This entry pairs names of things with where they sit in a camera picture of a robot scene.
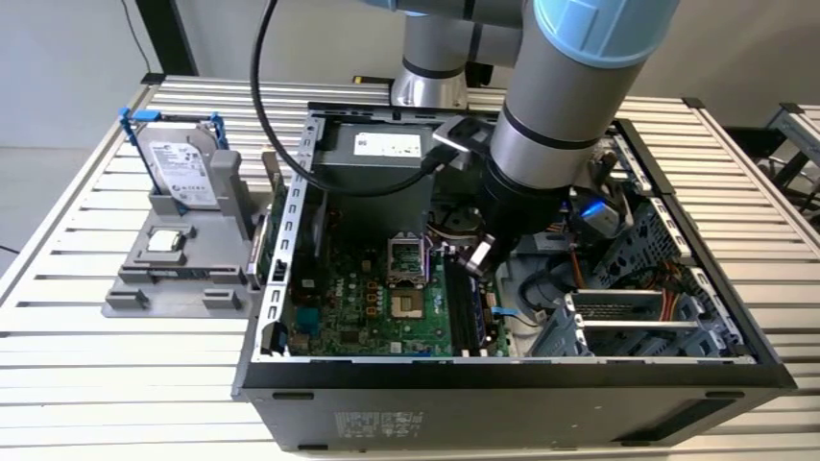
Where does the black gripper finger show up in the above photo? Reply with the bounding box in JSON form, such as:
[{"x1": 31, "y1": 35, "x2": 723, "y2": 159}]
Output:
[{"x1": 459, "y1": 233, "x2": 499, "y2": 278}]

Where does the round CPU cooler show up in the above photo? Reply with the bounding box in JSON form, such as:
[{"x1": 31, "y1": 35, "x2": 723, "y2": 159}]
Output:
[{"x1": 430, "y1": 205, "x2": 483, "y2": 241}]

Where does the thin locking lever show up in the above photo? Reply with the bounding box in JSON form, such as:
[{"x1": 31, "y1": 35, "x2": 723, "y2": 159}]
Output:
[{"x1": 420, "y1": 235, "x2": 439, "y2": 289}]

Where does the metal socket cover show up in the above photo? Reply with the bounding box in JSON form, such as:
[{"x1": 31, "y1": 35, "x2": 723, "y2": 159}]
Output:
[{"x1": 386, "y1": 231, "x2": 431, "y2": 285}]

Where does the CPU socket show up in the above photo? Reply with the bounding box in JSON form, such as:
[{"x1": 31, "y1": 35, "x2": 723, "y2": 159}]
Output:
[{"x1": 388, "y1": 283, "x2": 430, "y2": 322}]

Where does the grey power supply unit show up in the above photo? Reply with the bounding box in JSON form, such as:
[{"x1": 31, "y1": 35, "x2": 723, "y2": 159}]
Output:
[{"x1": 312, "y1": 123, "x2": 443, "y2": 241}]

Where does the green motherboard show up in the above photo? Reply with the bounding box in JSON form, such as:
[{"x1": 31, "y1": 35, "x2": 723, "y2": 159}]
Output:
[{"x1": 284, "y1": 237, "x2": 514, "y2": 359}]

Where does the black case fan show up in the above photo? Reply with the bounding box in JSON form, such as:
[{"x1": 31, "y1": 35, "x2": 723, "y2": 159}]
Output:
[{"x1": 298, "y1": 189, "x2": 332, "y2": 284}]

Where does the metal disk bay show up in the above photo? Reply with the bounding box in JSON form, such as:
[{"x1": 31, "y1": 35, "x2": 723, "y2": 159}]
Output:
[{"x1": 530, "y1": 268, "x2": 755, "y2": 359}]

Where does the green graphics card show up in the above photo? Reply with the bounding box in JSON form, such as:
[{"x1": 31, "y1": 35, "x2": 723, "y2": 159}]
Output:
[{"x1": 246, "y1": 147, "x2": 290, "y2": 295}]

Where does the black open PC case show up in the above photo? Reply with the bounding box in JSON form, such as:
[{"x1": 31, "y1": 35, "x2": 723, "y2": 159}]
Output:
[{"x1": 230, "y1": 99, "x2": 800, "y2": 453}]

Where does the grey parts rack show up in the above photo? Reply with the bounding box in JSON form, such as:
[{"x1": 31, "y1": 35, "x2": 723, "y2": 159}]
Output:
[{"x1": 99, "y1": 153, "x2": 272, "y2": 321}]

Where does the metal slat side table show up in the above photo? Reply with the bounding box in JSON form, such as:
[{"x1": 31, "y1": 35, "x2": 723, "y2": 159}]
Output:
[{"x1": 766, "y1": 102, "x2": 820, "y2": 212}]

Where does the silver CPU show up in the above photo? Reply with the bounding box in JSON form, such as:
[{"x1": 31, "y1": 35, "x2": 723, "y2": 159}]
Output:
[{"x1": 146, "y1": 230, "x2": 186, "y2": 254}]

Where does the hard disk in blue carrier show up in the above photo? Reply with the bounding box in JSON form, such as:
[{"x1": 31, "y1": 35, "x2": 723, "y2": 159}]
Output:
[{"x1": 116, "y1": 109, "x2": 230, "y2": 212}]

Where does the silver camera with blue light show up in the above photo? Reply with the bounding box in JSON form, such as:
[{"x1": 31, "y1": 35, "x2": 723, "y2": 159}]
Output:
[{"x1": 572, "y1": 194, "x2": 624, "y2": 238}]

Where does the short black camera cable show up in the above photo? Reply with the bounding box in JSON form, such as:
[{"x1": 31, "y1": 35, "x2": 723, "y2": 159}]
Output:
[{"x1": 587, "y1": 149, "x2": 622, "y2": 198}]

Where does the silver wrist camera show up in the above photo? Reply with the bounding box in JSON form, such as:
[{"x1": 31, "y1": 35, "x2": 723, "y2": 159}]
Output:
[{"x1": 432, "y1": 116, "x2": 498, "y2": 167}]

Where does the orange wire bundle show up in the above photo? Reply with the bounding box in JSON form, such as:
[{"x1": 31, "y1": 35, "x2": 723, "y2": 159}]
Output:
[{"x1": 650, "y1": 261, "x2": 686, "y2": 324}]

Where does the long black camera cable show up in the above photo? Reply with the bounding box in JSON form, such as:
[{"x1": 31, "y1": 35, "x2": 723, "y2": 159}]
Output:
[{"x1": 248, "y1": 0, "x2": 451, "y2": 198}]

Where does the black upright post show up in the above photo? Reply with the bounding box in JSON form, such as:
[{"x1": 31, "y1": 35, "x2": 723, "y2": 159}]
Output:
[{"x1": 131, "y1": 0, "x2": 202, "y2": 78}]

